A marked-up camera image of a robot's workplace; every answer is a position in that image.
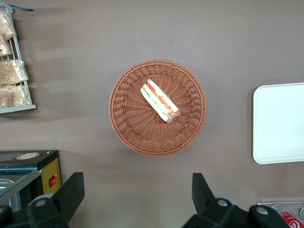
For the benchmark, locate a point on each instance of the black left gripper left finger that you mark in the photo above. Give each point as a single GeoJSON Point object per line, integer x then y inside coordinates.
{"type": "Point", "coordinates": [69, 194]}

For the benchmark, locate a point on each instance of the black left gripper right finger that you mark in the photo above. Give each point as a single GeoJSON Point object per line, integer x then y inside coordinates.
{"type": "Point", "coordinates": [204, 202]}

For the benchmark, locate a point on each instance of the triangle sandwich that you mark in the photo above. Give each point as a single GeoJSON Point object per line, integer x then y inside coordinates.
{"type": "Point", "coordinates": [159, 101]}

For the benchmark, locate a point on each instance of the brown round wicker basket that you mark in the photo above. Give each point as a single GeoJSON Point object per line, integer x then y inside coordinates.
{"type": "Point", "coordinates": [142, 133]}

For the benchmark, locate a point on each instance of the beige plastic tray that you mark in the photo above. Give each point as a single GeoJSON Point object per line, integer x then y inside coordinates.
{"type": "Point", "coordinates": [278, 123]}

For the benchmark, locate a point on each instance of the black food warmer appliance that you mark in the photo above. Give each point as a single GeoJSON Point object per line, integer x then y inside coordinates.
{"type": "Point", "coordinates": [51, 171]}

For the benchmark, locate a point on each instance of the clear acrylic bottle rack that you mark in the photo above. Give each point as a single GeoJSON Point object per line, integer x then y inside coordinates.
{"type": "Point", "coordinates": [268, 205]}

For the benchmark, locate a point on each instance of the steel food pan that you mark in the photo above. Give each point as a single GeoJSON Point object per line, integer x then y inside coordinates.
{"type": "Point", "coordinates": [4, 184]}

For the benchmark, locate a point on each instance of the red cola bottle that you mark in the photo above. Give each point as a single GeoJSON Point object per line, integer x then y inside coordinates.
{"type": "Point", "coordinates": [294, 223]}

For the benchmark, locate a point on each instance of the clear bag of puffed snacks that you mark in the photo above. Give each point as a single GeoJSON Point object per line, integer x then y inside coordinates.
{"type": "Point", "coordinates": [4, 46]}
{"type": "Point", "coordinates": [6, 26]}
{"type": "Point", "coordinates": [12, 71]}
{"type": "Point", "coordinates": [14, 96]}

